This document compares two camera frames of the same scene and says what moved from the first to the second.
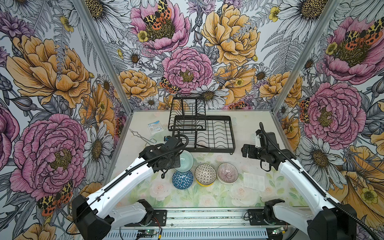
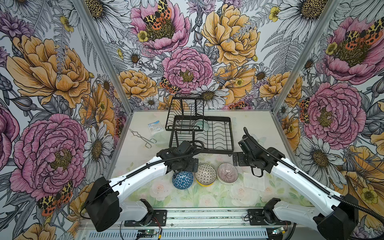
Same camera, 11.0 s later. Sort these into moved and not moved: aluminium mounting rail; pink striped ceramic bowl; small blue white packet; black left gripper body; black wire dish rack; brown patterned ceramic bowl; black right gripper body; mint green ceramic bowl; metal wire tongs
Moved: mint green ceramic bowl; black left gripper body; black right gripper body
Not moved: brown patterned ceramic bowl; metal wire tongs; pink striped ceramic bowl; black wire dish rack; small blue white packet; aluminium mounting rail
